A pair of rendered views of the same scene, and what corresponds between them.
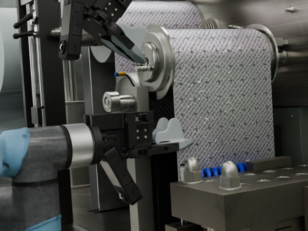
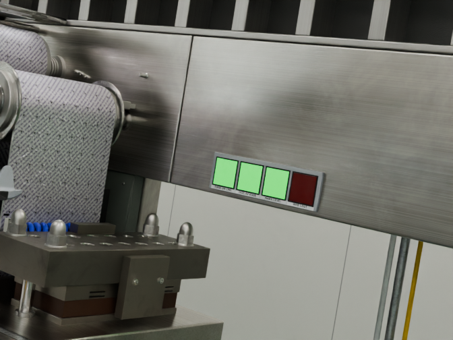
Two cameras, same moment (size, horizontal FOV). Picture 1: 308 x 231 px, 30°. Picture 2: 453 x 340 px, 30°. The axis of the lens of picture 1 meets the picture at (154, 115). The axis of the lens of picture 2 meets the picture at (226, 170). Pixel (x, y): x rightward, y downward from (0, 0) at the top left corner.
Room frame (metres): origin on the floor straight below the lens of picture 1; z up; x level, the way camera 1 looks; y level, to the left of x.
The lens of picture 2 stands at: (-0.47, 0.15, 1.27)
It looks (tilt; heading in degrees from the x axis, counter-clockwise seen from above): 3 degrees down; 339
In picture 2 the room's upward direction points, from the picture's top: 9 degrees clockwise
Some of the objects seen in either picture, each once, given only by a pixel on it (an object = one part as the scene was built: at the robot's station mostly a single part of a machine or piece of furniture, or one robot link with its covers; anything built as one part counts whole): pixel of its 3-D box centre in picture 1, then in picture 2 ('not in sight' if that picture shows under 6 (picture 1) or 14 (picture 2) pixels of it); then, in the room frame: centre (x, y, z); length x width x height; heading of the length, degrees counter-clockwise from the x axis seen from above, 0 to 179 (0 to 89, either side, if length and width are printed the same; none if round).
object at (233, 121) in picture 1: (226, 128); (57, 185); (1.13, -0.14, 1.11); 0.23 x 0.01 x 0.18; 119
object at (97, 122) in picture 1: (118, 136); not in sight; (1.01, 0.06, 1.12); 0.12 x 0.08 x 0.09; 119
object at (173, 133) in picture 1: (175, 134); (5, 181); (1.05, -0.04, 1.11); 0.09 x 0.03 x 0.06; 118
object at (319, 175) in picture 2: not in sight; (263, 180); (0.94, -0.48, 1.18); 0.25 x 0.01 x 0.07; 29
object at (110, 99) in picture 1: (111, 101); not in sight; (1.11, 0.08, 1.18); 0.04 x 0.02 x 0.04; 29
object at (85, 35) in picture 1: (88, 32); not in sight; (1.33, 0.14, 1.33); 0.06 x 0.06 x 0.06; 29
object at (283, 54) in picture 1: (268, 57); (112, 118); (1.27, -0.26, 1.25); 0.07 x 0.04 x 0.04; 119
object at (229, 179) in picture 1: (229, 174); (57, 233); (0.93, -0.12, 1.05); 0.04 x 0.04 x 0.04
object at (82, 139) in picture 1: (76, 145); not in sight; (0.98, 0.14, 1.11); 0.08 x 0.05 x 0.08; 29
